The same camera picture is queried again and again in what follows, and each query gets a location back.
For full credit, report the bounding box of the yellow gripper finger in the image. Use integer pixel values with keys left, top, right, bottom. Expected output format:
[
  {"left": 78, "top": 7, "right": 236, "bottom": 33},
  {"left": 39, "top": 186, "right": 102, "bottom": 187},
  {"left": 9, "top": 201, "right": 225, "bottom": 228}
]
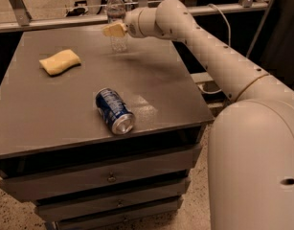
[{"left": 102, "top": 22, "right": 127, "bottom": 37}]

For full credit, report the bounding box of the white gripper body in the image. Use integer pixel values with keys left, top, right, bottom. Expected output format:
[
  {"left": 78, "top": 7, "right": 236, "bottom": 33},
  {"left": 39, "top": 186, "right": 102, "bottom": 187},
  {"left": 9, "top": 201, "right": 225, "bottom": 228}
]
[{"left": 124, "top": 7, "right": 160, "bottom": 38}]

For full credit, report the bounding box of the clear plastic water bottle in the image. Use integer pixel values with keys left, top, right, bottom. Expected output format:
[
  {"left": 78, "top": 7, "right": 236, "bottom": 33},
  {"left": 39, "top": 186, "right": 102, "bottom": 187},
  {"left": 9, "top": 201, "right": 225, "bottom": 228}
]
[{"left": 106, "top": 0, "right": 127, "bottom": 53}]

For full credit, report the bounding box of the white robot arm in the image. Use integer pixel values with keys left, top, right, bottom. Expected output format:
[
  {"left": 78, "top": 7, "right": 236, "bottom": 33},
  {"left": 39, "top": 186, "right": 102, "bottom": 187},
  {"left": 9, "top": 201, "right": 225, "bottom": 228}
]
[{"left": 103, "top": 0, "right": 294, "bottom": 230}]

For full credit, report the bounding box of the blue pepsi can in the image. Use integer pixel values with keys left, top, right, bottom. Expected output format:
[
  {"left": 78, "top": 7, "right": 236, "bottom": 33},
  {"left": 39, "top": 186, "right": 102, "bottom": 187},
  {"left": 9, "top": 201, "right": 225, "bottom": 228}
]
[{"left": 95, "top": 88, "right": 135, "bottom": 135}]

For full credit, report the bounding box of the yellow sponge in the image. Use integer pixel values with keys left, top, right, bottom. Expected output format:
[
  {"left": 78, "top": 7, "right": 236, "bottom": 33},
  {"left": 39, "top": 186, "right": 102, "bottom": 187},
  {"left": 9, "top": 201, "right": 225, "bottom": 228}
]
[{"left": 39, "top": 49, "right": 80, "bottom": 76}]

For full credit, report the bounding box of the grey drawer cabinet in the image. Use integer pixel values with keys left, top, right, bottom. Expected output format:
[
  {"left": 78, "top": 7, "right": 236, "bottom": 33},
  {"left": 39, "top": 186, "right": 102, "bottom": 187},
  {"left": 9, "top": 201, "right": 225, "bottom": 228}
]
[{"left": 0, "top": 26, "right": 213, "bottom": 230}]

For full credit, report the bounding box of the top drawer knob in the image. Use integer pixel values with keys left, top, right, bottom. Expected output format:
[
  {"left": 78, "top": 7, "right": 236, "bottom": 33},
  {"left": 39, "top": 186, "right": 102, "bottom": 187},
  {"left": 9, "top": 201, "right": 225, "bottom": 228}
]
[{"left": 107, "top": 173, "right": 117, "bottom": 183}]

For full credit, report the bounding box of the drawer knob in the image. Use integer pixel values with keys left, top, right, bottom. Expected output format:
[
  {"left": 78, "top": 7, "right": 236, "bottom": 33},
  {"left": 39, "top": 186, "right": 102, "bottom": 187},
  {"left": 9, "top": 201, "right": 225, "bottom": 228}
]
[
  {"left": 117, "top": 200, "right": 124, "bottom": 208},
  {"left": 107, "top": 173, "right": 117, "bottom": 183}
]

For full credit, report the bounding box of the middle drawer knob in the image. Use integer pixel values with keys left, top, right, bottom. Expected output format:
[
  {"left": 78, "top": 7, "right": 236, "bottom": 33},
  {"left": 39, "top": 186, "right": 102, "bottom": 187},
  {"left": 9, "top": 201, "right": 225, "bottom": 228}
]
[{"left": 117, "top": 200, "right": 124, "bottom": 208}]

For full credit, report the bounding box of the white cable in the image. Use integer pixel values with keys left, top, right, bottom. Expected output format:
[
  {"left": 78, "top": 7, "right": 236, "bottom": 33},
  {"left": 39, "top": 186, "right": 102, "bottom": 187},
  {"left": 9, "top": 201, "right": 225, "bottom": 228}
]
[{"left": 197, "top": 3, "right": 233, "bottom": 96}]

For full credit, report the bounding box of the grey metal frame rail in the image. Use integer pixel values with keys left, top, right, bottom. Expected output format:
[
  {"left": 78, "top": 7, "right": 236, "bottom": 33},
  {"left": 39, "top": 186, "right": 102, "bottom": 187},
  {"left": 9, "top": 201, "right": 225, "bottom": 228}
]
[{"left": 0, "top": 0, "right": 274, "bottom": 34}]

